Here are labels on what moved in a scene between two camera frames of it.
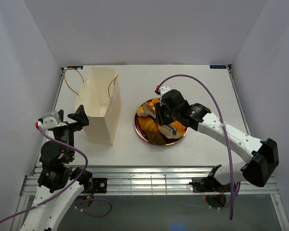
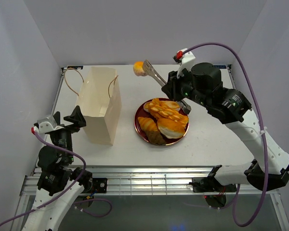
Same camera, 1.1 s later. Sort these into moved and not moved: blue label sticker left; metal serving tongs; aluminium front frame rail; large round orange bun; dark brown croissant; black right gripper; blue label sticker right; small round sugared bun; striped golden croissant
Moved: black right gripper; small round sugared bun; metal serving tongs
Not moved: blue label sticker right; large round orange bun; striped golden croissant; dark brown croissant; blue label sticker left; aluminium front frame rail
